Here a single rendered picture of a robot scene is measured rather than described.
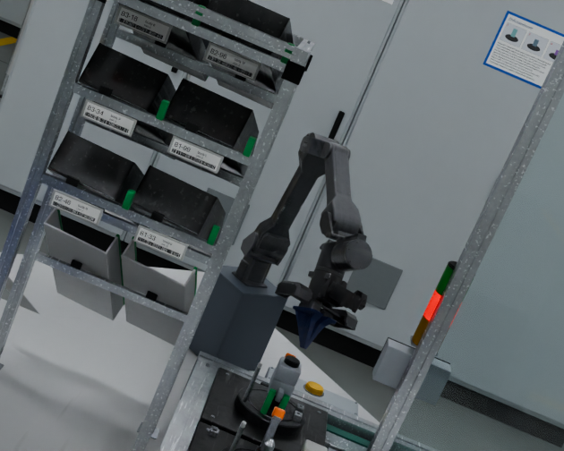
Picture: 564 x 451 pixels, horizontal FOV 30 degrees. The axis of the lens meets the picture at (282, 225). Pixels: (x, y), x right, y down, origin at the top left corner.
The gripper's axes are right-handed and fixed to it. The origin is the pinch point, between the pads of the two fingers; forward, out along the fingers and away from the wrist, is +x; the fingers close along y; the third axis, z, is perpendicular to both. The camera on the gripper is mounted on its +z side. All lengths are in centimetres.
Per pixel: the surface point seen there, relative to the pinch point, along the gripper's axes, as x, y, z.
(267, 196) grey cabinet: -105, 174, -228
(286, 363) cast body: 7.3, -1.5, -1.5
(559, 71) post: -44, -16, 49
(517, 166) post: -30, -10, 43
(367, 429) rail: 11.7, 27.5, -1.9
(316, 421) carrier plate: 14.5, 13.8, -3.5
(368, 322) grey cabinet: -68, 238, -198
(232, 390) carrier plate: 14.5, -0.7, -13.9
